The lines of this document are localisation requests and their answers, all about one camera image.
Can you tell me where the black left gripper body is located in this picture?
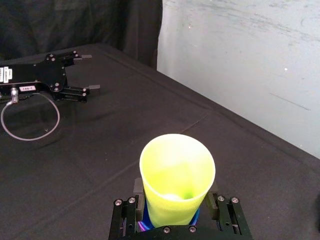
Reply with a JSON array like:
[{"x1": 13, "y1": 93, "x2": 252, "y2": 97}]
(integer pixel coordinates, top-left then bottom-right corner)
[{"x1": 0, "y1": 53, "x2": 69, "y2": 101}]

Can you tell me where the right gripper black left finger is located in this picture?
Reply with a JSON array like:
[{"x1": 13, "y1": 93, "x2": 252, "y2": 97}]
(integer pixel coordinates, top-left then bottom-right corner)
[{"x1": 108, "y1": 177, "x2": 146, "y2": 240}]

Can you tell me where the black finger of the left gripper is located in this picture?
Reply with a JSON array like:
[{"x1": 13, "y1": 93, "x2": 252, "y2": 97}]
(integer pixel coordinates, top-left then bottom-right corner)
[
  {"x1": 59, "y1": 50, "x2": 93, "y2": 68},
  {"x1": 53, "y1": 84, "x2": 101, "y2": 104}
]

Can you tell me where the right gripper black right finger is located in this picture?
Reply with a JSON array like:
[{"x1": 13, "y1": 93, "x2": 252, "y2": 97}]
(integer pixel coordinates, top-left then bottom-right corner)
[{"x1": 204, "y1": 183, "x2": 253, "y2": 240}]

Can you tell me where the blue plastic cup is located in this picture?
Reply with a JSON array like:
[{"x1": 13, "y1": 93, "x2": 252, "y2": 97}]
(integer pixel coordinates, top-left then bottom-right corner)
[{"x1": 136, "y1": 199, "x2": 201, "y2": 232}]

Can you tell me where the yellow-green plastic cup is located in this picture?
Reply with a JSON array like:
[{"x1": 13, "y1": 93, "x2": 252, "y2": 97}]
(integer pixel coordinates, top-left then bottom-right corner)
[{"x1": 139, "y1": 133, "x2": 216, "y2": 229}]

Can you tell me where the black backdrop cloth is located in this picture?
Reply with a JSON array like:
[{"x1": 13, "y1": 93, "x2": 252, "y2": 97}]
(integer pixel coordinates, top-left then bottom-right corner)
[{"x1": 0, "y1": 0, "x2": 164, "y2": 69}]

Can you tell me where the black table cloth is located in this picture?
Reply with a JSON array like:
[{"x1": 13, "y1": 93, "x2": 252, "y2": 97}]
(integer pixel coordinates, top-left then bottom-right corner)
[{"x1": 0, "y1": 42, "x2": 320, "y2": 240}]

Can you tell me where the thin grey looped cable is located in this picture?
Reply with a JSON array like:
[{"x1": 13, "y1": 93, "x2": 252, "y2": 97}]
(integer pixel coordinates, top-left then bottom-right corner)
[{"x1": 0, "y1": 87, "x2": 61, "y2": 142}]

